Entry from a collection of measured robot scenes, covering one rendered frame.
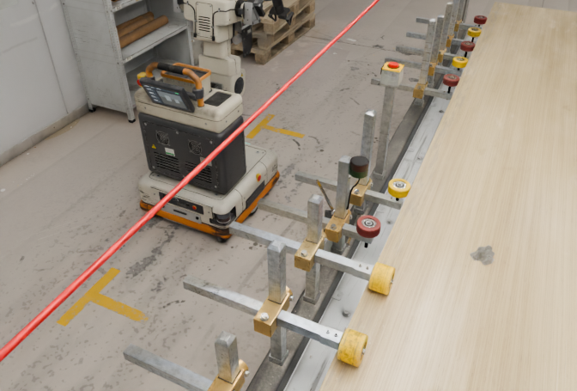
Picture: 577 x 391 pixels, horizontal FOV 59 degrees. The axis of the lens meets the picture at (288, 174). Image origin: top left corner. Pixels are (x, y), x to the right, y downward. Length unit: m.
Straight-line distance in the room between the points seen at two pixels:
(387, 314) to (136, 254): 1.83
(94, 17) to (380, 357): 3.20
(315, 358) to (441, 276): 0.47
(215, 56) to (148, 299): 1.33
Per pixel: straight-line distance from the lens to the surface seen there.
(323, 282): 1.79
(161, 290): 2.77
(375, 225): 1.71
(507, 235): 1.80
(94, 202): 3.43
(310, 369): 1.68
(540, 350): 1.52
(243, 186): 2.90
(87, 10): 4.00
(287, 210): 1.81
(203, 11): 2.77
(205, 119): 2.57
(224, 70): 2.88
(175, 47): 4.80
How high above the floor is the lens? 2.03
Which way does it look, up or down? 36 degrees down
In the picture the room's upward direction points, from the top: straight up
